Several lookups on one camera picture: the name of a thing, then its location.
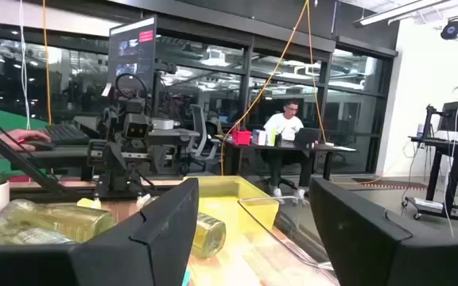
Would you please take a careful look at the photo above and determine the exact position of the gray office chair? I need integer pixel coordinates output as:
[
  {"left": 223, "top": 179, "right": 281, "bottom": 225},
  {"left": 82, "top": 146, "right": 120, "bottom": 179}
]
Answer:
[{"left": 188, "top": 103, "right": 224, "bottom": 162}]

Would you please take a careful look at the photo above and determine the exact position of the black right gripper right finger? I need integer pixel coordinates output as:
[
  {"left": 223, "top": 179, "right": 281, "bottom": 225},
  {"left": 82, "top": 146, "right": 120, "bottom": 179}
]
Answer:
[{"left": 309, "top": 176, "right": 458, "bottom": 286}]

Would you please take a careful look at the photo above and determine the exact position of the black computer monitor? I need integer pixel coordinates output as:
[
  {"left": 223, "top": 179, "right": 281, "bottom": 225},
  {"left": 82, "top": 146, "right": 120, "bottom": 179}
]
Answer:
[{"left": 437, "top": 99, "right": 458, "bottom": 134}]

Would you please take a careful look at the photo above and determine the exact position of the black standing desk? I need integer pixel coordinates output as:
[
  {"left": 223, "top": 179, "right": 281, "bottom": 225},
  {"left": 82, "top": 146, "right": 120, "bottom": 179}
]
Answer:
[{"left": 401, "top": 103, "right": 458, "bottom": 222}]

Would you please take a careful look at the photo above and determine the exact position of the long ceiling light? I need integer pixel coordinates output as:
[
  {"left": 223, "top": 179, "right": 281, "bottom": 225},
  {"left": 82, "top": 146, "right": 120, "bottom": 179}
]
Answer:
[{"left": 352, "top": 0, "right": 448, "bottom": 28}]

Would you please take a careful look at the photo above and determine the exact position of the person's hand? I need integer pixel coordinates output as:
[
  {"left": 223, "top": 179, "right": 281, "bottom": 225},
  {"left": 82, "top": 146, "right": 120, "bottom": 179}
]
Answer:
[{"left": 0, "top": 129, "right": 52, "bottom": 154}]

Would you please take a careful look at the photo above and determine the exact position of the white hanging cable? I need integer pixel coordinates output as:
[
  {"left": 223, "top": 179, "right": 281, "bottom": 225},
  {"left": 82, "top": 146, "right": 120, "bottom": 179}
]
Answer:
[{"left": 17, "top": 0, "right": 32, "bottom": 131}]

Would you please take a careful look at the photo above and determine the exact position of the black office desk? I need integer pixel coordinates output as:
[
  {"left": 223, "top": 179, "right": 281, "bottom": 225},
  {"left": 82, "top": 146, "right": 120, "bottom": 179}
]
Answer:
[{"left": 215, "top": 137, "right": 358, "bottom": 182}]

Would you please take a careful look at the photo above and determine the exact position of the black round spotlight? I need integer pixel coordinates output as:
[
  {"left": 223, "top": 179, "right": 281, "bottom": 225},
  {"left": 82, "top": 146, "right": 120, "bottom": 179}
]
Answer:
[{"left": 439, "top": 14, "right": 458, "bottom": 41}]

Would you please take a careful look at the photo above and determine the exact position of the black computer mouse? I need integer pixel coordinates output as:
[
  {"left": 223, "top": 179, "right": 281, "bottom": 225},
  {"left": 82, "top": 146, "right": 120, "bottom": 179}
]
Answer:
[{"left": 24, "top": 138, "right": 58, "bottom": 153}]

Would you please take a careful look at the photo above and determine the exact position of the green board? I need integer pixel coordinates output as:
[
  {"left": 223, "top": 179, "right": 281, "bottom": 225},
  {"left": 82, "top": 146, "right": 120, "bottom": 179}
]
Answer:
[{"left": 0, "top": 106, "right": 51, "bottom": 178}]

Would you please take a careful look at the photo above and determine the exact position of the black keyboard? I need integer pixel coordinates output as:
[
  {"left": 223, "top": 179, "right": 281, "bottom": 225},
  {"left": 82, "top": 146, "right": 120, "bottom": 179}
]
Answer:
[{"left": 37, "top": 122, "right": 91, "bottom": 146}]

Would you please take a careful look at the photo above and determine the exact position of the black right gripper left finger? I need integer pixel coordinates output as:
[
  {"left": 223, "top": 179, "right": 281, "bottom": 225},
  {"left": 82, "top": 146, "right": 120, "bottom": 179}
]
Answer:
[{"left": 0, "top": 177, "right": 200, "bottom": 286}]

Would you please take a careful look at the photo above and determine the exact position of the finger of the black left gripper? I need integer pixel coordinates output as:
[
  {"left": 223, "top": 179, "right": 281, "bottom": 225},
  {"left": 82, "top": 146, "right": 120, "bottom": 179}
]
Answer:
[
  {"left": 149, "top": 157, "right": 175, "bottom": 179},
  {"left": 97, "top": 157, "right": 131, "bottom": 192}
]

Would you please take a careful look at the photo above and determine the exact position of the small white device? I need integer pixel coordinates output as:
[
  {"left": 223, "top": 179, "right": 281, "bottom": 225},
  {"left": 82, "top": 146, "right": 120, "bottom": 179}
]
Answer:
[{"left": 151, "top": 118, "right": 175, "bottom": 132}]

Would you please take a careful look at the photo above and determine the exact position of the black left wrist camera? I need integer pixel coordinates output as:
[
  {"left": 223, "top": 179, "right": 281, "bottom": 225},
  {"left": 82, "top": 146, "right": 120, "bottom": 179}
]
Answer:
[{"left": 122, "top": 113, "right": 153, "bottom": 141}]

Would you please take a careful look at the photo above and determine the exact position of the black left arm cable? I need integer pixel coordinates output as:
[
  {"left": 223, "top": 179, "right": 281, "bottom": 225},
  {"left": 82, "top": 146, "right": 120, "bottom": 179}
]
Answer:
[{"left": 114, "top": 72, "right": 149, "bottom": 105}]

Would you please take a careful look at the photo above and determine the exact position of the orange hanging cable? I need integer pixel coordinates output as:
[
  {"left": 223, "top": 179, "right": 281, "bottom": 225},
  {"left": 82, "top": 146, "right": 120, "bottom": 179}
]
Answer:
[
  {"left": 219, "top": 0, "right": 310, "bottom": 176},
  {"left": 305, "top": 0, "right": 328, "bottom": 145},
  {"left": 41, "top": 0, "right": 53, "bottom": 125}
]

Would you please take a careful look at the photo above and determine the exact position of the person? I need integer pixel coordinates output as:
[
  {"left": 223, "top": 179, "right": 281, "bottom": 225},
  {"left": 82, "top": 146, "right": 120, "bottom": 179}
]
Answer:
[{"left": 261, "top": 99, "right": 322, "bottom": 199}]

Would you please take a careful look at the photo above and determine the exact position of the white box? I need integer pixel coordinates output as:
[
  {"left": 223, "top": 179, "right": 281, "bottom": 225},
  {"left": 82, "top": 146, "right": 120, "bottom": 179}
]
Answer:
[{"left": 251, "top": 129, "right": 269, "bottom": 146}]

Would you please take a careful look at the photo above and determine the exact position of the black laptop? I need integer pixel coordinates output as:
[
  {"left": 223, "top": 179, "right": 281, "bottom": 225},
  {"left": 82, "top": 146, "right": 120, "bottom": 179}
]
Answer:
[{"left": 293, "top": 126, "right": 322, "bottom": 149}]

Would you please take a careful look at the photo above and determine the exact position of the red box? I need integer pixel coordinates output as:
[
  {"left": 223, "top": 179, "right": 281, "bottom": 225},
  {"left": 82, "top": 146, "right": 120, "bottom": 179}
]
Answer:
[{"left": 231, "top": 129, "right": 253, "bottom": 146}]

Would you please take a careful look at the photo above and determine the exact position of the black display board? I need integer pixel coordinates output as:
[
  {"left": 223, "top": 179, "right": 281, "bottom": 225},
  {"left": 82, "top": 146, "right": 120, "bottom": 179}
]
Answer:
[{"left": 107, "top": 14, "right": 158, "bottom": 96}]

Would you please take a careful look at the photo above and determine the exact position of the yellow plastic tray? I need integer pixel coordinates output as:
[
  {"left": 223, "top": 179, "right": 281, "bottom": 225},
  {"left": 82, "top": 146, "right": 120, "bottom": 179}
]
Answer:
[{"left": 183, "top": 176, "right": 281, "bottom": 239}]

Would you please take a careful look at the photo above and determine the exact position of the gray desk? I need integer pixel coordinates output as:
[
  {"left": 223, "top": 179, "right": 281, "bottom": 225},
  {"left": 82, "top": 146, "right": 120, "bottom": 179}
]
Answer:
[{"left": 0, "top": 143, "right": 95, "bottom": 170}]

